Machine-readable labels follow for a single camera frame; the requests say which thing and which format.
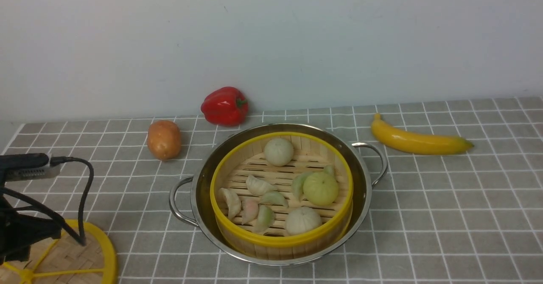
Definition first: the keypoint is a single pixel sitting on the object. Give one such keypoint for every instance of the pink dumpling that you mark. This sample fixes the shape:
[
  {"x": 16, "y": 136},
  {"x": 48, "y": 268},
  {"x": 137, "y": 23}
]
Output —
[{"x": 250, "y": 210}]

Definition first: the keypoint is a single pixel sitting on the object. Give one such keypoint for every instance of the white steamed bun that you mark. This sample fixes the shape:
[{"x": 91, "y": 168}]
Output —
[
  {"x": 278, "y": 152},
  {"x": 302, "y": 220}
]

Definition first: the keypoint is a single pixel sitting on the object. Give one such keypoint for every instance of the light green dumpling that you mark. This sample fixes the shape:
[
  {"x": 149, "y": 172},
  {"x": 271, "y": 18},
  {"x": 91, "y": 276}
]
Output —
[{"x": 274, "y": 198}]

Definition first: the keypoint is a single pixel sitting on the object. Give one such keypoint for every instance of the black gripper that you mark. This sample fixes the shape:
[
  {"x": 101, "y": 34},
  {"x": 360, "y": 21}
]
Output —
[{"x": 18, "y": 232}]

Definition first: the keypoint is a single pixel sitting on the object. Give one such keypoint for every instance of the bamboo steamer basket yellow rim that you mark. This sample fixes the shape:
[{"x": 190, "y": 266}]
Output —
[{"x": 311, "y": 154}]

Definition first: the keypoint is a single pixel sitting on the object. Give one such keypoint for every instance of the brown potato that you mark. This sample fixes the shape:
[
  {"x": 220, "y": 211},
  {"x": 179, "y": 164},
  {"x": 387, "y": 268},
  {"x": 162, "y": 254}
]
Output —
[{"x": 164, "y": 140}]

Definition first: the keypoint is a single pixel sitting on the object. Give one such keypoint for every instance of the red bell pepper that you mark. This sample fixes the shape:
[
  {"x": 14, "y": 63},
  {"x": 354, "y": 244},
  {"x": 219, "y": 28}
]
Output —
[{"x": 225, "y": 107}]

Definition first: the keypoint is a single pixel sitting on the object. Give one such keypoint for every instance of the white steamed bun front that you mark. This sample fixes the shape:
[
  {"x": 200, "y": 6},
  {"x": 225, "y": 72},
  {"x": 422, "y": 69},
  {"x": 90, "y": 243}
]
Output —
[{"x": 302, "y": 220}]

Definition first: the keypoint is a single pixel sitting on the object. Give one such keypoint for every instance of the grey checkered tablecloth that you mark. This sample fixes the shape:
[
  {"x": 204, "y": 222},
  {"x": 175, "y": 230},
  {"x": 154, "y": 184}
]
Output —
[{"x": 461, "y": 219}]

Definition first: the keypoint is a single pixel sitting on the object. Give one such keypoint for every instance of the stainless steel pot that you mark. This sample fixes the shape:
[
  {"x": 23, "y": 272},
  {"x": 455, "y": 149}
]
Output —
[{"x": 189, "y": 200}]

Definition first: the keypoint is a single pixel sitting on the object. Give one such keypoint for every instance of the woven bamboo steamer lid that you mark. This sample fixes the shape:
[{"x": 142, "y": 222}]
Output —
[{"x": 64, "y": 261}]

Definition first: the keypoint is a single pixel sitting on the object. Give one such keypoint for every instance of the yellow banana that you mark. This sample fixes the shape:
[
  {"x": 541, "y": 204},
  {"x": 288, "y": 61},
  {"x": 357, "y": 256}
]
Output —
[{"x": 417, "y": 143}]

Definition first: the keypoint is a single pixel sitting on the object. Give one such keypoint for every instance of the pale curved dumpling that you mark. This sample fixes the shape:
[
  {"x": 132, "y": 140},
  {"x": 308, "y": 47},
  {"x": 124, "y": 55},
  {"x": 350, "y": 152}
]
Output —
[{"x": 232, "y": 201}]

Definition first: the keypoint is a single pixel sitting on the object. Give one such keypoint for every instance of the green steamed bun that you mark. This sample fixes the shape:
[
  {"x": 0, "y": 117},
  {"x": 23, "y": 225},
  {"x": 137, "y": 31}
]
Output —
[{"x": 321, "y": 188}]

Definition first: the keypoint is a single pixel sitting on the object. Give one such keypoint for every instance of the white dumpling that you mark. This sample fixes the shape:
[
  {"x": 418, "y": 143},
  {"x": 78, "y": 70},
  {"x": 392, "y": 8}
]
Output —
[{"x": 259, "y": 187}]

